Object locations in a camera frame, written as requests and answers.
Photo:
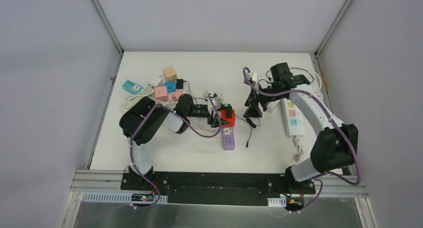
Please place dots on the blue plug adapter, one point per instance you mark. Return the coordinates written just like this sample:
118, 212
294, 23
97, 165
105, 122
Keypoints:
171, 86

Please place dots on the long white power strip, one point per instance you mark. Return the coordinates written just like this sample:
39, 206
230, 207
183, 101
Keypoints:
294, 127

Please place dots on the pink cube socket adapter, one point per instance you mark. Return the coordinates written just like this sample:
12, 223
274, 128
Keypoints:
175, 96

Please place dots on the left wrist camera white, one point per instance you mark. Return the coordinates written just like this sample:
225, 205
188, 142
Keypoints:
214, 104

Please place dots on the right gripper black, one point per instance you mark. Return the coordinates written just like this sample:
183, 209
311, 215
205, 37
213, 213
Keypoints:
253, 110

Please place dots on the teal power strip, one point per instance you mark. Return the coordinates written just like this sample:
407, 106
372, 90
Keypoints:
135, 89

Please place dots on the light pink cube adapter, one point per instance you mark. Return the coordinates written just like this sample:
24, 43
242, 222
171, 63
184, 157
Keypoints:
161, 94

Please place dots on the white cube adapter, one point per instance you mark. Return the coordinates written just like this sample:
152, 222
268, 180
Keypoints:
155, 81

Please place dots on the red cube socket adapter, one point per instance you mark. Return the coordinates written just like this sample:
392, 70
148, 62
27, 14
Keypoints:
228, 118

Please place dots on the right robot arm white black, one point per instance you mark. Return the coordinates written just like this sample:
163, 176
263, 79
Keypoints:
336, 142

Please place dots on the black mounting base plate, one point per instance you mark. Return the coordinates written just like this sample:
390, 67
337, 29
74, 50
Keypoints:
236, 189

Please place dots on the purple power strip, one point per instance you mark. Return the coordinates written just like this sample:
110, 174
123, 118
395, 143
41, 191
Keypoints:
228, 139

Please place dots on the beige cube adapter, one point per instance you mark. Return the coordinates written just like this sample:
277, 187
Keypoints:
170, 74

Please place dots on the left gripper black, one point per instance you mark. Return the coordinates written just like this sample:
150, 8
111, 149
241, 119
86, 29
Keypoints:
213, 117

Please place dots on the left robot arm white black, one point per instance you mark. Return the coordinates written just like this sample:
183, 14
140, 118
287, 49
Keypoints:
141, 122

